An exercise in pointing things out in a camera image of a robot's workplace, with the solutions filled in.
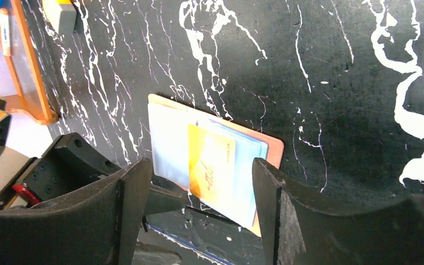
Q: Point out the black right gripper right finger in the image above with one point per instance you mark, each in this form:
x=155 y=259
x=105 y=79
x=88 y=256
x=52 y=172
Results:
x=301 y=226

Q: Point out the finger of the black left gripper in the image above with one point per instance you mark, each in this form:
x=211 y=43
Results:
x=161 y=200

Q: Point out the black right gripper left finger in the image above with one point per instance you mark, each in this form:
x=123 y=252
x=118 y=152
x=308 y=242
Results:
x=96 y=224

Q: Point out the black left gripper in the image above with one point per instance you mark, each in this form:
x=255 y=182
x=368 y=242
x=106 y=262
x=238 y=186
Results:
x=69 y=163

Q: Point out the pink leather card holder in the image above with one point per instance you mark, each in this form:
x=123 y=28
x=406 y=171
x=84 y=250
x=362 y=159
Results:
x=168 y=122

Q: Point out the gold VIP card in holder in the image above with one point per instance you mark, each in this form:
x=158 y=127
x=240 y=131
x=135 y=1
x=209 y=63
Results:
x=211 y=165

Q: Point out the orange wooden shelf rack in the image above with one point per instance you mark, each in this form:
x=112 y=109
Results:
x=30 y=96

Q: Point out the small yellow grey box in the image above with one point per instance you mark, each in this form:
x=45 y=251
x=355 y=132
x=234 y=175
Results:
x=61 y=14

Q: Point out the white orange marker pen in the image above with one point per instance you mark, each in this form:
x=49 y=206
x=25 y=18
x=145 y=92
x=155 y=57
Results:
x=5 y=32

